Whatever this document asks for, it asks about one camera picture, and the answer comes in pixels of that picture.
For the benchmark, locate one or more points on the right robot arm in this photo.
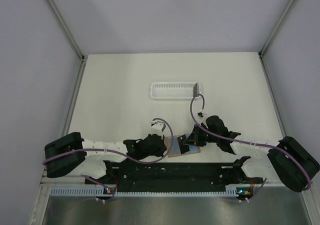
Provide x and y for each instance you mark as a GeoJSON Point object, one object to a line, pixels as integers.
{"type": "Point", "coordinates": [287, 162]}

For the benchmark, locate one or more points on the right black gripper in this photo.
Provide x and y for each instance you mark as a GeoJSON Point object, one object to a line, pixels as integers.
{"type": "Point", "coordinates": [194, 138]}

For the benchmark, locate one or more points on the left aluminium frame post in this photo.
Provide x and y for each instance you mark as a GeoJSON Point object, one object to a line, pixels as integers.
{"type": "Point", "coordinates": [65, 29]}

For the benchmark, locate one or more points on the right aluminium frame post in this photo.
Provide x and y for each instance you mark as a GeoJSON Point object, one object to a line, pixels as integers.
{"type": "Point", "coordinates": [277, 27]}

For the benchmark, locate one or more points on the aluminium frame post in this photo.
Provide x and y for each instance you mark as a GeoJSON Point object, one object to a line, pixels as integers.
{"type": "Point", "coordinates": [277, 27]}
{"type": "Point", "coordinates": [65, 29]}

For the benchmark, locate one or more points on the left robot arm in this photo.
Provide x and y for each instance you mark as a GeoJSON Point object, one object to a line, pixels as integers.
{"type": "Point", "coordinates": [74, 155]}

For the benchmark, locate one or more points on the black credit card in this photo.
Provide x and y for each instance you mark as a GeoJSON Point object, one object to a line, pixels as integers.
{"type": "Point", "coordinates": [182, 147]}

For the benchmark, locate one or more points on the white plastic basket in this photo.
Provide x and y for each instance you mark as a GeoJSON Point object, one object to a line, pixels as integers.
{"type": "Point", "coordinates": [172, 90]}

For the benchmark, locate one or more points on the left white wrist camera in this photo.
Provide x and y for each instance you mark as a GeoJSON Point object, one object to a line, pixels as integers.
{"type": "Point", "coordinates": [157, 127]}

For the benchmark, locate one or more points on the brown leather card holder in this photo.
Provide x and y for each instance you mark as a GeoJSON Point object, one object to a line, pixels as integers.
{"type": "Point", "coordinates": [175, 152]}

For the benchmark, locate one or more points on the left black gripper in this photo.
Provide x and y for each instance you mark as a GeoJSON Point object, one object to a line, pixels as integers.
{"type": "Point", "coordinates": [162, 149]}

